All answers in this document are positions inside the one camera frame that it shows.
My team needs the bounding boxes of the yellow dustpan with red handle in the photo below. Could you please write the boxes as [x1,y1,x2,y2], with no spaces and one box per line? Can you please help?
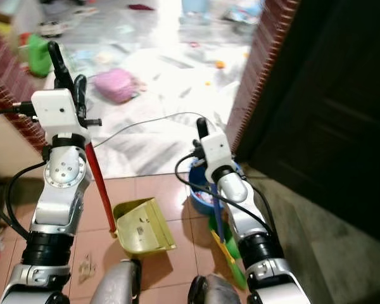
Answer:
[85,142,177,257]

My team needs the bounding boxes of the blue-handled broom with green bristles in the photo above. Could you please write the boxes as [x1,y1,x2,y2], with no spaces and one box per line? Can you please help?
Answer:
[208,182,249,290]

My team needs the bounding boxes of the green plastic toy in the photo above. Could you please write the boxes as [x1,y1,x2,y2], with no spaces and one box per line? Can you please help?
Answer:
[25,32,53,79]

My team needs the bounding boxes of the small toy car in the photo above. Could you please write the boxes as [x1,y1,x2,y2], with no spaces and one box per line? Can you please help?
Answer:
[37,20,68,38]

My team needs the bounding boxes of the pink bag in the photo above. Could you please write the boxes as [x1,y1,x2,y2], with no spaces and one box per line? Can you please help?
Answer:
[93,68,137,105]

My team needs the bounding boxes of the blue plastic bucket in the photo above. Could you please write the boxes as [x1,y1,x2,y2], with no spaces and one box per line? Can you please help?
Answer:
[187,157,243,217]

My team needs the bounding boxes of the dark red cloth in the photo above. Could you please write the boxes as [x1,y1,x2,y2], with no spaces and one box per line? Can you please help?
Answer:
[127,3,156,12]

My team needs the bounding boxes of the colourful printed package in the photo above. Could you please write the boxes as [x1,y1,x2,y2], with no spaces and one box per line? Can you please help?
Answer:
[221,2,264,27]

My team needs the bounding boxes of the light blue plastic container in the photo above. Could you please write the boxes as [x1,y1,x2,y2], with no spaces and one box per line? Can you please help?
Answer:
[180,0,213,17]

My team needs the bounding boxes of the dark wooden door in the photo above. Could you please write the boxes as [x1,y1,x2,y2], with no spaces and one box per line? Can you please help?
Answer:
[234,0,380,249]

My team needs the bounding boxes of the grey right robot leg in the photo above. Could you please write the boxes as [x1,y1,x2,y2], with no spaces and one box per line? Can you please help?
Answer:
[186,273,249,304]

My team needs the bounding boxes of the grey robot leg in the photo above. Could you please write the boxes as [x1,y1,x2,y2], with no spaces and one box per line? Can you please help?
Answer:
[89,258,142,304]
[186,273,249,304]

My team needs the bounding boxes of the grey left robot leg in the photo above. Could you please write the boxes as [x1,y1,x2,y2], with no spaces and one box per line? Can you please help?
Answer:
[89,258,142,304]

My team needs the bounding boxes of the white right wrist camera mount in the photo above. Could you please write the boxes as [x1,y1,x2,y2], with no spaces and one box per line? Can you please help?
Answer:
[199,131,236,182]

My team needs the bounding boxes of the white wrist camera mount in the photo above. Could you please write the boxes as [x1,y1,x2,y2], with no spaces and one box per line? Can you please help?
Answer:
[199,131,236,182]
[30,88,90,144]

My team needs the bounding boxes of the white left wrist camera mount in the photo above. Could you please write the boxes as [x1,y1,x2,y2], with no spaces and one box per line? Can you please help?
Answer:
[30,88,90,144]

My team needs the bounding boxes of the thin grey wire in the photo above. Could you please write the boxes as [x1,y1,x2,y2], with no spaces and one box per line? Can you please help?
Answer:
[92,111,217,149]

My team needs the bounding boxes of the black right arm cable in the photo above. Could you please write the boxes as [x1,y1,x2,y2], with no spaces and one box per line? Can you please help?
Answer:
[175,152,281,236]

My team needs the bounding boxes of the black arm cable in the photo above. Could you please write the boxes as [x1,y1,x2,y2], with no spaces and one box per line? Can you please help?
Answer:
[175,152,281,236]
[0,103,49,243]

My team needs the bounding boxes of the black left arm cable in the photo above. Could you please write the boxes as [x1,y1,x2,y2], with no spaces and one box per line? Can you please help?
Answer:
[0,103,49,243]

